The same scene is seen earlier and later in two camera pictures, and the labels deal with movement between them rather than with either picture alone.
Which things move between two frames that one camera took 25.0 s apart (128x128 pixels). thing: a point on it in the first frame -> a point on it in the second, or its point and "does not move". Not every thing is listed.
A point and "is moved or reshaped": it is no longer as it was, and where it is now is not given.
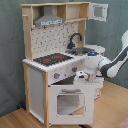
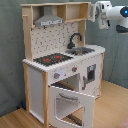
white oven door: [71, 104] is moved or reshaped
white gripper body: [82, 75] -> [101, 14]
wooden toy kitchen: [55, 50] does not move
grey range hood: [48, 17] does not move
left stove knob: [56, 75] does not move
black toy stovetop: [52, 59] does not move
